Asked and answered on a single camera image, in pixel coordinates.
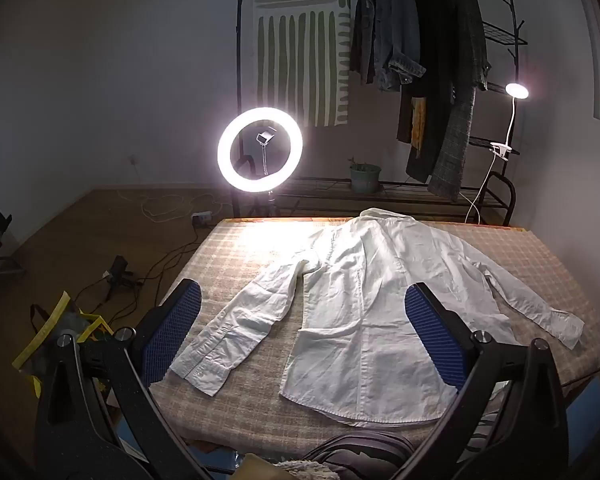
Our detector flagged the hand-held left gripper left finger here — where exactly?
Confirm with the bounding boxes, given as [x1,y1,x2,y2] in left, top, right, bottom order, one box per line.
[34,278,216,480]

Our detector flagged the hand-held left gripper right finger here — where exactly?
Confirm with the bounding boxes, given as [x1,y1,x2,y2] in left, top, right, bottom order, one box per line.
[387,281,571,480]

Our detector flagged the white long-sleeved shirt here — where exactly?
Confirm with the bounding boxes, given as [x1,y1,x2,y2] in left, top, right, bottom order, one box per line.
[169,207,586,428]

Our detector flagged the black metal clothes rack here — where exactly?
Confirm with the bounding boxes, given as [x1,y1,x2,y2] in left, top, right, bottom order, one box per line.
[232,0,528,226]

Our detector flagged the small black tripod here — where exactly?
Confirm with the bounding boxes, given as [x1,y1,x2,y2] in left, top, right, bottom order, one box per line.
[101,256,136,302]

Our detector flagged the yellow-trimmed bag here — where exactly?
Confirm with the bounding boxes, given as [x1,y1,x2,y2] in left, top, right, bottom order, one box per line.
[12,290,115,398]

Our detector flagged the black backpack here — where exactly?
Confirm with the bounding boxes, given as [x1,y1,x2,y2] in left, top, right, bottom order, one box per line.
[300,432,416,480]

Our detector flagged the green potted plant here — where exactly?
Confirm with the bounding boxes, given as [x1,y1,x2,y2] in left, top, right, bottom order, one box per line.
[348,156,382,195]

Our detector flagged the person's fuzzy clothing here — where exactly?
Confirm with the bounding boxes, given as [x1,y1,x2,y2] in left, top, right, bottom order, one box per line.
[275,460,333,480]

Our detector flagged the yellow garment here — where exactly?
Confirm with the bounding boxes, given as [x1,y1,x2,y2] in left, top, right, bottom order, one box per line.
[411,96,427,158]

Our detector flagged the phone holder clamp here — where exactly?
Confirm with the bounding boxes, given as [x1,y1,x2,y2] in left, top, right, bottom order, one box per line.
[256,130,276,177]

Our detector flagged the white clip-on lamp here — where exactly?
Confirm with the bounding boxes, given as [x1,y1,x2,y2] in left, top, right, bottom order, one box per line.
[464,81,531,224]

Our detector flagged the grey plaid coat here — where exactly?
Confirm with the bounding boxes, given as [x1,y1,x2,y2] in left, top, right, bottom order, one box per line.
[426,0,492,203]

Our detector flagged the black long coat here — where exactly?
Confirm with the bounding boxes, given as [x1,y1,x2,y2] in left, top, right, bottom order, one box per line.
[396,0,456,184]

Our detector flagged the blue denim jacket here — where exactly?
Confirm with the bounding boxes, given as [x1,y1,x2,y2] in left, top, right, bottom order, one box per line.
[350,0,427,93]

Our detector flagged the black floor cables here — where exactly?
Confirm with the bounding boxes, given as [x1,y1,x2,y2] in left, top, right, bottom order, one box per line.
[75,224,212,313]

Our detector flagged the white floor cable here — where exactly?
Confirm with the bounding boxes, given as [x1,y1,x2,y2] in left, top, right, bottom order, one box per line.
[122,191,226,223]

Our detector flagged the black curved metal frame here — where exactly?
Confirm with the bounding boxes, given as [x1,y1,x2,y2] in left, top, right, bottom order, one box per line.
[484,171,517,227]

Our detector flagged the ring light on stand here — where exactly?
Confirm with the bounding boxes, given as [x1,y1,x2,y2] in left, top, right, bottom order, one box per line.
[217,106,304,218]

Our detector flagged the green striped wall hanging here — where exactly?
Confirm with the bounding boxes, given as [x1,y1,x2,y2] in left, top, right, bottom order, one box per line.
[250,0,353,128]

